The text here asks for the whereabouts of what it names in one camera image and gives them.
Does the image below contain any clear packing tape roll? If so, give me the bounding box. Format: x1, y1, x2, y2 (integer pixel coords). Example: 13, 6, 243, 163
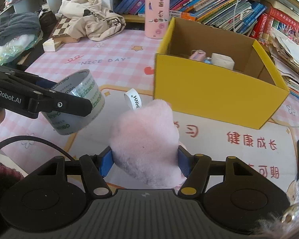
43, 69, 105, 135

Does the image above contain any pink plush toy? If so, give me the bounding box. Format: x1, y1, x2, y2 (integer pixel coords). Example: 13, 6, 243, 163
109, 99, 186, 189

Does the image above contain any white sponge block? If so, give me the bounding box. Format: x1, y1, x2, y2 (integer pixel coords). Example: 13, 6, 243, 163
211, 53, 235, 70

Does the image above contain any white foam wedge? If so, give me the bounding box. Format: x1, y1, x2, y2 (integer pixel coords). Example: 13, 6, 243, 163
42, 38, 63, 52

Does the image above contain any wooden chessboard box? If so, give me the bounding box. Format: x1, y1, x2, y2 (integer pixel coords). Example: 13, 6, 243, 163
50, 16, 80, 44

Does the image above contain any grey folded cloth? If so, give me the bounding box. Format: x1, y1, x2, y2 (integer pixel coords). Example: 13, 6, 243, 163
0, 12, 41, 46

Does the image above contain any yellow cardboard box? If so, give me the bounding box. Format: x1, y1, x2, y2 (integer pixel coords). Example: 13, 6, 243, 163
154, 18, 289, 129

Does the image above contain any cream canvas bag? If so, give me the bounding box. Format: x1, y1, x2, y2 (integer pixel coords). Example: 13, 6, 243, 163
58, 0, 126, 42

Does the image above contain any stack of loose papers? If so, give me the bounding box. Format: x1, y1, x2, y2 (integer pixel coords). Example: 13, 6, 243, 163
268, 28, 299, 98

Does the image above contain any orange white small box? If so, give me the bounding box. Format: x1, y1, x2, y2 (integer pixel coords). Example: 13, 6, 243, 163
169, 10, 196, 22

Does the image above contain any pink sticker cylinder container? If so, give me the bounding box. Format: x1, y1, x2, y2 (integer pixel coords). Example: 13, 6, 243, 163
145, 0, 170, 39

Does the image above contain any black cable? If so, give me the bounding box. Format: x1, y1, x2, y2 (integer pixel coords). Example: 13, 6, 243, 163
0, 135, 77, 163

